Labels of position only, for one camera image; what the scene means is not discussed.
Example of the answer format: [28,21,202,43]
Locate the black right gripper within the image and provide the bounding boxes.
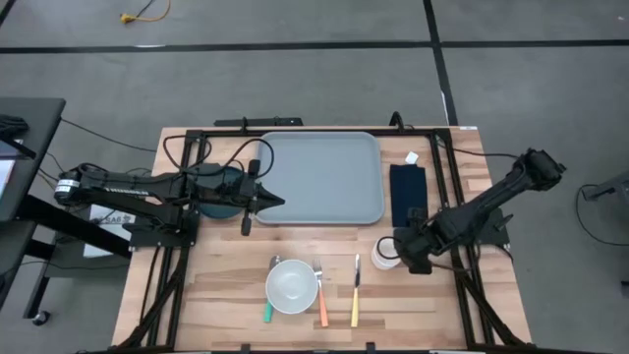
[393,206,444,275]

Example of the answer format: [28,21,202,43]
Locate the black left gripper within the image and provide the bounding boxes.
[215,158,287,237]

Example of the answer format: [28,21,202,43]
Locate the white cup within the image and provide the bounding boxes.
[371,235,403,270]

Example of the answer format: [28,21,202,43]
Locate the dark teal plate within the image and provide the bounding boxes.
[195,164,248,220]

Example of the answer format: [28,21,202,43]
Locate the navy cloth napkin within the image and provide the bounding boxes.
[389,163,428,228]

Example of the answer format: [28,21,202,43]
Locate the white ceramic bowl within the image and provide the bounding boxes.
[264,259,319,316]

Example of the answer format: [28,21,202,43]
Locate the orange handled fork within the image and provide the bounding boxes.
[312,258,330,328]

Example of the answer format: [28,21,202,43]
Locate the green handled spoon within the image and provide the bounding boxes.
[262,254,282,325]

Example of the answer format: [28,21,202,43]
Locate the grey plastic tray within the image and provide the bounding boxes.
[255,131,386,226]

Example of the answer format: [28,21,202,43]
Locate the black power strip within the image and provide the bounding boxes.
[213,116,305,128]

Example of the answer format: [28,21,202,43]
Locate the white labelled sheet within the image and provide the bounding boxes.
[83,204,137,260]

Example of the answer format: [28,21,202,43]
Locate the black desk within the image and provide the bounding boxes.
[0,96,68,316]

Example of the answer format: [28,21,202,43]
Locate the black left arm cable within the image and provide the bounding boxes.
[162,135,275,181]

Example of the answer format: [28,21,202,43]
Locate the yellow handled knife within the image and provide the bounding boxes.
[350,253,363,328]

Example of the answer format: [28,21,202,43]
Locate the black metal table frame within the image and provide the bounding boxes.
[115,126,532,354]

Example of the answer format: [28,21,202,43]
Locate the black floor cable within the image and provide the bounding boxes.
[575,183,629,247]

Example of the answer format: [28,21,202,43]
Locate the yellow floor cable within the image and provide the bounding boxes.
[120,0,172,25]

